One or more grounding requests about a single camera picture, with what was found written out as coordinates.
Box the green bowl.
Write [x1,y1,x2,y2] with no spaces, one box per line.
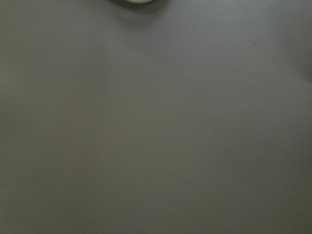
[125,0,154,4]

